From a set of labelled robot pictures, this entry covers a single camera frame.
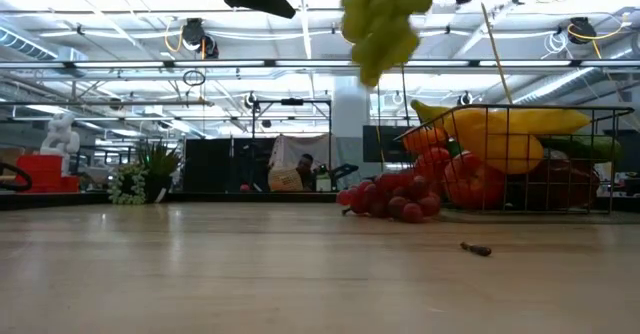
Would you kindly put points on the green grape bunch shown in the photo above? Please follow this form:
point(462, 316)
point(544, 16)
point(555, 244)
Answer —
point(385, 29)

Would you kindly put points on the black metal gantry frame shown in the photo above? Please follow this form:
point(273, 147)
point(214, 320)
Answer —
point(292, 102)

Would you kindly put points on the spiky green potted plant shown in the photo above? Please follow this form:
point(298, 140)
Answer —
point(159, 169)

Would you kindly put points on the black aluminium table frame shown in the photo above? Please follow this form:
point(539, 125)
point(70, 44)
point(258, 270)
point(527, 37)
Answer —
point(200, 197)

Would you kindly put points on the yellow mango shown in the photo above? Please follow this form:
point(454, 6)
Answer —
point(500, 149)

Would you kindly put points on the yellow banana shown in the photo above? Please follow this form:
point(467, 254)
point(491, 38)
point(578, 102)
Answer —
point(540, 121)

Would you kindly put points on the maroon round fruit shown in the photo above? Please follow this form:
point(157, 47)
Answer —
point(560, 186)

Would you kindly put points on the purple grape bunch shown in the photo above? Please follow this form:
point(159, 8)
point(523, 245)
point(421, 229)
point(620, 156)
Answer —
point(395, 199)

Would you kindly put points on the long ceiling light rail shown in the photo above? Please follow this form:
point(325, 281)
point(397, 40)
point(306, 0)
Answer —
point(250, 64)

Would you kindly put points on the white building column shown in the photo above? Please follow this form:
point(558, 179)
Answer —
point(350, 109)

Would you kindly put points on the pale green succulent plant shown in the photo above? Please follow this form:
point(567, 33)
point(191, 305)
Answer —
point(125, 186)

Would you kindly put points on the silver ventilation duct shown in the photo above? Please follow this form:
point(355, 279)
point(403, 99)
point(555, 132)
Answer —
point(575, 81)

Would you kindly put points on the red box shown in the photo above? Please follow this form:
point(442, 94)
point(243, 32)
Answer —
point(40, 174)

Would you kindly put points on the small dark stem piece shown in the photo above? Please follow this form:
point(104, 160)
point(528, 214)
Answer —
point(475, 249)

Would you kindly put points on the white draped cloth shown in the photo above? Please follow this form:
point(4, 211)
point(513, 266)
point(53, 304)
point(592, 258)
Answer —
point(300, 146)

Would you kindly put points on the person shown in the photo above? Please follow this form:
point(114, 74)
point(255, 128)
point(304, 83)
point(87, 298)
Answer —
point(306, 171)

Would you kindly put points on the black partition screen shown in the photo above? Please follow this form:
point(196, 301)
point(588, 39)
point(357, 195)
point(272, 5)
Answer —
point(210, 164)

